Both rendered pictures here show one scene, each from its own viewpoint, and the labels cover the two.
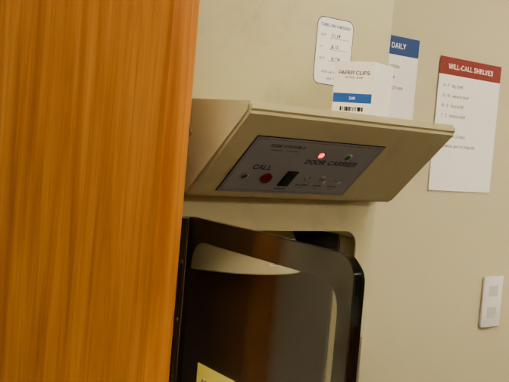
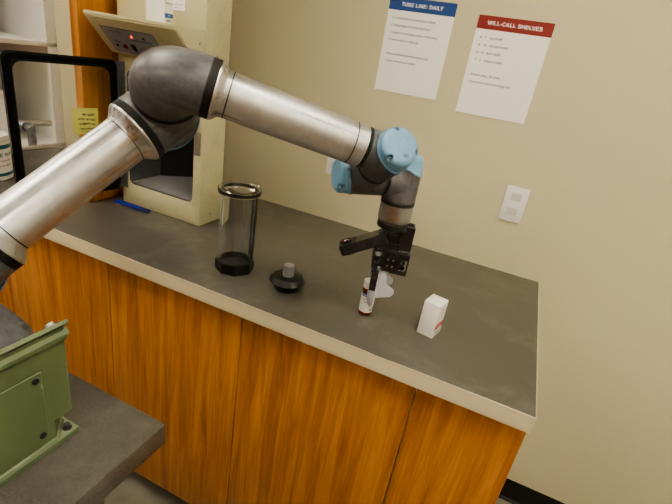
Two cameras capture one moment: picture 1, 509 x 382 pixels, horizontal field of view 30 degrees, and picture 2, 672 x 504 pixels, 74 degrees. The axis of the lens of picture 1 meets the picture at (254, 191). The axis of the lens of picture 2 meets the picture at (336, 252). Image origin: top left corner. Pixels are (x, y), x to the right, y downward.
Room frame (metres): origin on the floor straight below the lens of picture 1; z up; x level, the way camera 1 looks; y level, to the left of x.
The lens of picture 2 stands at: (0.96, -1.52, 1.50)
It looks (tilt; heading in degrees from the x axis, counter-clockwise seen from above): 23 degrees down; 61
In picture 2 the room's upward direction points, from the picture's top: 10 degrees clockwise
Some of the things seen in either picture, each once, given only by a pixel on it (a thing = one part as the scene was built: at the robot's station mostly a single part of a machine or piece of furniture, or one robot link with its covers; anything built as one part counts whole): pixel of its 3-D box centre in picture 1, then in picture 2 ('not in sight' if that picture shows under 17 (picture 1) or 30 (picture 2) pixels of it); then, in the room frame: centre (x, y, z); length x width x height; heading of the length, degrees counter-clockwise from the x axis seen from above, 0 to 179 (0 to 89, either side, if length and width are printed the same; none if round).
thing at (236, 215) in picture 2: not in sight; (237, 227); (1.25, -0.45, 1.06); 0.11 x 0.11 x 0.21
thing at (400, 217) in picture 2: not in sight; (395, 212); (1.52, -0.74, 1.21); 0.08 x 0.08 x 0.05
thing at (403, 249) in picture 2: not in sight; (391, 246); (1.53, -0.74, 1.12); 0.09 x 0.08 x 0.12; 149
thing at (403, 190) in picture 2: not in sight; (401, 178); (1.52, -0.74, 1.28); 0.09 x 0.08 x 0.11; 173
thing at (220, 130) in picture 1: (322, 157); (144, 39); (1.06, -0.07, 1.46); 0.32 x 0.12 x 0.10; 131
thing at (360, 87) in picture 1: (362, 90); (159, 9); (1.09, -0.11, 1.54); 0.05 x 0.05 x 0.06; 58
